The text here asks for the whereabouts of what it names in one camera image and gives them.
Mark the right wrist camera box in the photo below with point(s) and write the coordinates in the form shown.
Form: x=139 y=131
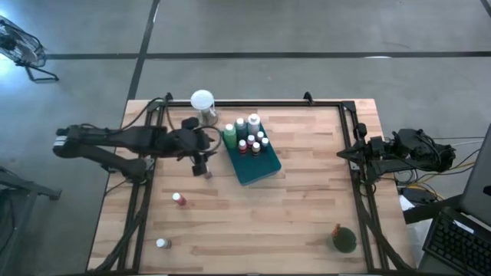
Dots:
x=361 y=130

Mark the black floor fan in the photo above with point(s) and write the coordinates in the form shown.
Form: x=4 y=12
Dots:
x=19 y=46

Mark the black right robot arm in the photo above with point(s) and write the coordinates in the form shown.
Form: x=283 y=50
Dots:
x=414 y=151

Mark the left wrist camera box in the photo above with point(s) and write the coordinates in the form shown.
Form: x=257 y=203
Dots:
x=190 y=123

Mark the small white-capped paint bottle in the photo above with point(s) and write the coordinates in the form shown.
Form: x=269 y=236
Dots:
x=165 y=243

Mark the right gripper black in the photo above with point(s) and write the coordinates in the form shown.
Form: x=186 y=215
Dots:
x=374 y=153

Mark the paintbrush with orange bristles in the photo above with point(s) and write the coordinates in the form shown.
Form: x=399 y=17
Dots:
x=336 y=230

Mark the dark green plastic cup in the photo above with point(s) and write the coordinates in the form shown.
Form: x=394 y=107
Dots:
x=345 y=241

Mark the dark grey metal stand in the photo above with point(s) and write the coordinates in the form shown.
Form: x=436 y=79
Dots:
x=23 y=188

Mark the grey laptop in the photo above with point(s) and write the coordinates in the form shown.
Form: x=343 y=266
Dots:
x=477 y=180

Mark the blue plastic bin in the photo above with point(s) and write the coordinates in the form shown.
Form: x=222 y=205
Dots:
x=257 y=168

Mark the black keyboard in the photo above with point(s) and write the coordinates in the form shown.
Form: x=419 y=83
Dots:
x=456 y=245

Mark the dark blue paint bottle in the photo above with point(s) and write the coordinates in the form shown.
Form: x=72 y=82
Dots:
x=265 y=145

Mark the yellow paint bottle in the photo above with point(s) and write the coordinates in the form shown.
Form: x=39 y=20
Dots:
x=256 y=148

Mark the large grey paint bottle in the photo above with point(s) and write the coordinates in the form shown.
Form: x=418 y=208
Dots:
x=241 y=126

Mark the orange paint bottle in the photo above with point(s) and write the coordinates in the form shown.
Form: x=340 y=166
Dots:
x=242 y=146

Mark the pink paint bottle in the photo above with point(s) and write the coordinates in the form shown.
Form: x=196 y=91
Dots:
x=251 y=140

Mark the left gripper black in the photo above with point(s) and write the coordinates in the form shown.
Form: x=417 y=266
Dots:
x=197 y=143

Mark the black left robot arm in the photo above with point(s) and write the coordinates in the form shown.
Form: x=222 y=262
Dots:
x=115 y=138

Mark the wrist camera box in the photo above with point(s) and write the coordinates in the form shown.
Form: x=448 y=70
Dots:
x=190 y=123
x=361 y=130

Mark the large green paint bottle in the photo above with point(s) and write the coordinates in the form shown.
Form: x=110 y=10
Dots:
x=230 y=138

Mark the tall white bottle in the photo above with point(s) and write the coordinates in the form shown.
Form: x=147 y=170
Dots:
x=254 y=122

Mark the black metal bar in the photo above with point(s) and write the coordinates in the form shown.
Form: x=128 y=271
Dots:
x=429 y=210

